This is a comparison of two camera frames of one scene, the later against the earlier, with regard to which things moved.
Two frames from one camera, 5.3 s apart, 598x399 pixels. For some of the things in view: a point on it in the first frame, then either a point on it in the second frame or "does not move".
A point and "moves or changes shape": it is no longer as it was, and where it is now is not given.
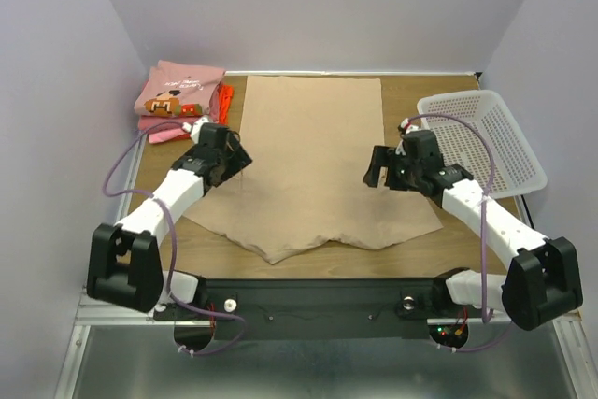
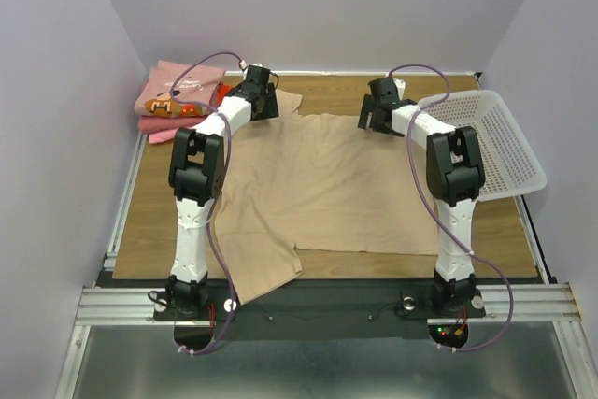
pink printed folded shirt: (172, 90) does not move
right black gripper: (390, 171) to (372, 114)
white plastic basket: (516, 166) does not move
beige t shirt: (306, 141) moves or changes shape
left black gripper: (239, 160) to (271, 109)
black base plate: (304, 309) does not move
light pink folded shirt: (165, 135) does not move
